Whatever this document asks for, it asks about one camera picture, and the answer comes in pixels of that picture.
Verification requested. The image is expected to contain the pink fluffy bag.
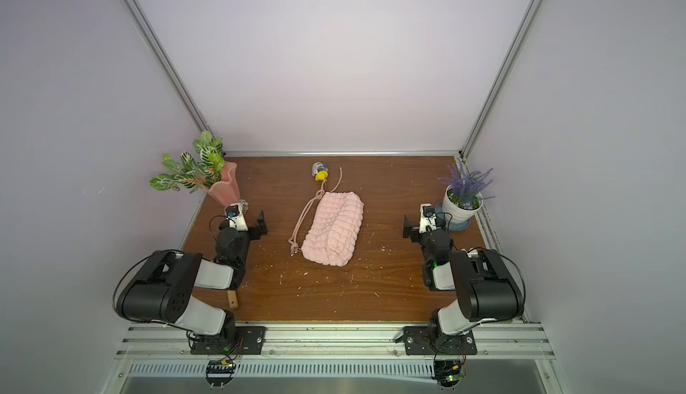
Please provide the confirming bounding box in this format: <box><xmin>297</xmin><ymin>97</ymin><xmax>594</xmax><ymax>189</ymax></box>
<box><xmin>289</xmin><ymin>177</ymin><xmax>364</xmax><ymax>267</ymax></box>

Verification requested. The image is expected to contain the yellow blue doll decoration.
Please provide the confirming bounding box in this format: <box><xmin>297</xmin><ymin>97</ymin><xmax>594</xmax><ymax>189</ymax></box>
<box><xmin>312</xmin><ymin>162</ymin><xmax>329</xmax><ymax>181</ymax></box>

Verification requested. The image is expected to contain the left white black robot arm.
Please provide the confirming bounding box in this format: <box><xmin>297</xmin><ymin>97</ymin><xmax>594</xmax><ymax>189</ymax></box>
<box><xmin>112</xmin><ymin>205</ymin><xmax>268</xmax><ymax>344</ymax></box>

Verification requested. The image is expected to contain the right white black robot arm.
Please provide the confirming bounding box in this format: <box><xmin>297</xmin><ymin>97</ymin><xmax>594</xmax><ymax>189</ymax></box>
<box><xmin>403</xmin><ymin>212</ymin><xmax>526</xmax><ymax>337</ymax></box>

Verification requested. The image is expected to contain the teal saucer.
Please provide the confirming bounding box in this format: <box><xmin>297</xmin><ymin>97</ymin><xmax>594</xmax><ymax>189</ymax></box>
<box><xmin>435</xmin><ymin>203</ymin><xmax>471</xmax><ymax>231</ymax></box>

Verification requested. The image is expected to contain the white flower pot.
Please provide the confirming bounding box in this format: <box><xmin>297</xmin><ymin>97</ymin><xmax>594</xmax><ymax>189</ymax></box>
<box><xmin>442</xmin><ymin>187</ymin><xmax>483</xmax><ymax>224</ymax></box>

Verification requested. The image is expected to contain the pink vase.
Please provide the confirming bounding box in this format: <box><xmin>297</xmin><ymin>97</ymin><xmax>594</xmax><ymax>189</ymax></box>
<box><xmin>207</xmin><ymin>162</ymin><xmax>241</xmax><ymax>208</ymax></box>

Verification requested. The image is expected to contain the purple lavender plant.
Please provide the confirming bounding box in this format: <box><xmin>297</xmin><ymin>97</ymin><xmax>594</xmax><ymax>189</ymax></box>
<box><xmin>439</xmin><ymin>161</ymin><xmax>493</xmax><ymax>210</ymax></box>

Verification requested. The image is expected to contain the green artificial plant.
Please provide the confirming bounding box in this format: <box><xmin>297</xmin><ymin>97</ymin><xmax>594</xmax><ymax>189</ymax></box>
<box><xmin>149</xmin><ymin>131</ymin><xmax>226</xmax><ymax>193</ymax></box>

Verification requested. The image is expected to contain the right controller board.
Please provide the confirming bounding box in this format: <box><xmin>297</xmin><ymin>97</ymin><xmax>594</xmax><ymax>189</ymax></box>
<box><xmin>432</xmin><ymin>360</ymin><xmax>464</xmax><ymax>388</ymax></box>

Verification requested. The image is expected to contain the controller board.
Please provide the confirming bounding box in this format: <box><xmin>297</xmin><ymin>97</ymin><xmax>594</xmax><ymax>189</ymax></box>
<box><xmin>205</xmin><ymin>358</ymin><xmax>237</xmax><ymax>390</ymax></box>
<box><xmin>432</xmin><ymin>360</ymin><xmax>464</xmax><ymax>388</ymax></box>

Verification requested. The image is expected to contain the left controller board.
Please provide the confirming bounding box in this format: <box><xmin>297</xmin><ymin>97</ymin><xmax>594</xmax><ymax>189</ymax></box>
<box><xmin>205</xmin><ymin>358</ymin><xmax>237</xmax><ymax>390</ymax></box>

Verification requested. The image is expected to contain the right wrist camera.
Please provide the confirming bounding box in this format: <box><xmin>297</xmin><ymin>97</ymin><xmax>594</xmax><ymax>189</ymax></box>
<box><xmin>419</xmin><ymin>204</ymin><xmax>437</xmax><ymax>233</ymax></box>

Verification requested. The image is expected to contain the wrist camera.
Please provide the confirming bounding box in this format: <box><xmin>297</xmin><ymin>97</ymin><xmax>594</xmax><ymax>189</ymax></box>
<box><xmin>419</xmin><ymin>204</ymin><xmax>437</xmax><ymax>233</ymax></box>
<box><xmin>224</xmin><ymin>199</ymin><xmax>248</xmax><ymax>231</ymax></box>

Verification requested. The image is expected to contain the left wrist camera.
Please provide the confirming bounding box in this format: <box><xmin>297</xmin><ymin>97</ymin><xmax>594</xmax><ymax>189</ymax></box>
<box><xmin>224</xmin><ymin>199</ymin><xmax>248</xmax><ymax>231</ymax></box>

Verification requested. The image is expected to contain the green scraper wooden handle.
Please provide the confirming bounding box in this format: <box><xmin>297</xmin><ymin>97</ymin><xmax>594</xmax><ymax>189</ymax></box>
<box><xmin>227</xmin><ymin>290</ymin><xmax>239</xmax><ymax>310</ymax></box>

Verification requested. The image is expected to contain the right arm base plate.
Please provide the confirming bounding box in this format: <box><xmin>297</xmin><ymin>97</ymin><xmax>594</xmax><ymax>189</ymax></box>
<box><xmin>394</xmin><ymin>326</ymin><xmax>478</xmax><ymax>356</ymax></box>

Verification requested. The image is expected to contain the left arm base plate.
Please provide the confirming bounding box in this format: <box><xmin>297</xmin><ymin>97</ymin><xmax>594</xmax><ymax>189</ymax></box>
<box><xmin>187</xmin><ymin>325</ymin><xmax>266</xmax><ymax>356</ymax></box>

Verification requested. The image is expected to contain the aluminium front rail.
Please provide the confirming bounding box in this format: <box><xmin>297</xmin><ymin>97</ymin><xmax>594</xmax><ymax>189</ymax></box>
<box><xmin>115</xmin><ymin>322</ymin><xmax>556</xmax><ymax>360</ymax></box>

